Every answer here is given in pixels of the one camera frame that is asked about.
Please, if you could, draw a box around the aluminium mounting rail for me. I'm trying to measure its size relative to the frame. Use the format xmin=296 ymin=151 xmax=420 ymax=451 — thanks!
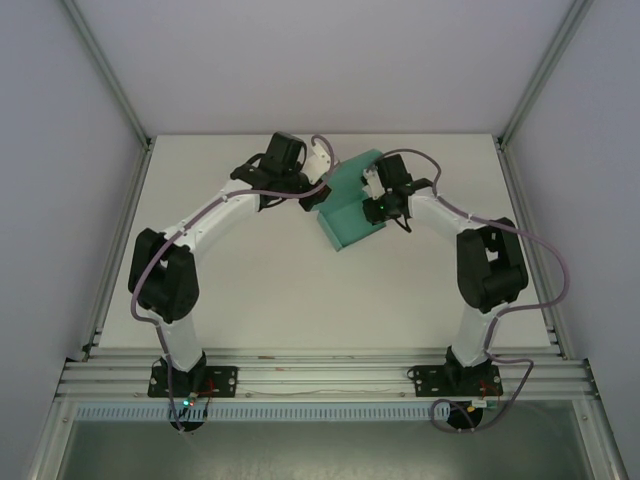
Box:
xmin=53 ymin=348 xmax=599 ymax=402

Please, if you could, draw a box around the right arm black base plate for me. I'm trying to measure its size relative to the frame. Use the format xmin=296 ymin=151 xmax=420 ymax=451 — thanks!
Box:
xmin=406 ymin=363 xmax=503 ymax=400

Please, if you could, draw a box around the grey metal sheet panel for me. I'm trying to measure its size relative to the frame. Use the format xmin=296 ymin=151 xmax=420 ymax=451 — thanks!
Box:
xmin=28 ymin=399 xmax=627 ymax=480

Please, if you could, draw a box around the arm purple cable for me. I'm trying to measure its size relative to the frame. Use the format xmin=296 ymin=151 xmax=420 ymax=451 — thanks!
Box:
xmin=382 ymin=146 xmax=572 ymax=434
xmin=128 ymin=133 xmax=337 ymax=434

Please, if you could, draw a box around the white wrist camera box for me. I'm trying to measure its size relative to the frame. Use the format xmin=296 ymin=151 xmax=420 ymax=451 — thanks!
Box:
xmin=360 ymin=166 xmax=385 ymax=200
xmin=305 ymin=143 xmax=337 ymax=184

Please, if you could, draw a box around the aluminium table side rail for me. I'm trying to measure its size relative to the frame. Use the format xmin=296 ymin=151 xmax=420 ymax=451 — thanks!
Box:
xmin=78 ymin=139 xmax=154 ymax=362
xmin=494 ymin=139 xmax=572 ymax=359

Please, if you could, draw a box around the teal cardboard box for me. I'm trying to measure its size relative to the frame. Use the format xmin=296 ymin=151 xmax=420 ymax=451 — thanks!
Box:
xmin=314 ymin=148 xmax=389 ymax=253

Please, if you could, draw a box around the slotted grey cable duct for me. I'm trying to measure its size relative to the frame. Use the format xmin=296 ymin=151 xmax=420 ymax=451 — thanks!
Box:
xmin=74 ymin=404 xmax=454 ymax=423

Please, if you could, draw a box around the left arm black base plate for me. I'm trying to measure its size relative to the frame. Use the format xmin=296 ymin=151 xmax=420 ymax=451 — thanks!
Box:
xmin=146 ymin=364 xmax=239 ymax=400

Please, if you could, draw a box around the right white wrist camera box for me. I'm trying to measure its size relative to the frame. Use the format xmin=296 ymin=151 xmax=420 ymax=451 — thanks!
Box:
xmin=360 ymin=166 xmax=385 ymax=200

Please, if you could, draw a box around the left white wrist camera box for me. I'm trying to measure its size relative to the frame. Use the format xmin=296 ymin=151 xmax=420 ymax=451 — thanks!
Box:
xmin=305 ymin=143 xmax=337 ymax=184

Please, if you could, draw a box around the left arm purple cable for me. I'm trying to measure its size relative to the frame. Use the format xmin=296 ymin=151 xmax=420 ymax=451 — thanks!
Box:
xmin=128 ymin=133 xmax=337 ymax=434

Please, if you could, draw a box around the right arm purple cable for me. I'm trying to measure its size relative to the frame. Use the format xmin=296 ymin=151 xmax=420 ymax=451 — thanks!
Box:
xmin=382 ymin=146 xmax=572 ymax=434

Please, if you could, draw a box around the aluminium frame post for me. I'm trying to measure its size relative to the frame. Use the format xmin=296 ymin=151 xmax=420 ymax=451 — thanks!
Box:
xmin=497 ymin=0 xmax=596 ymax=147
xmin=60 ymin=0 xmax=153 ymax=147

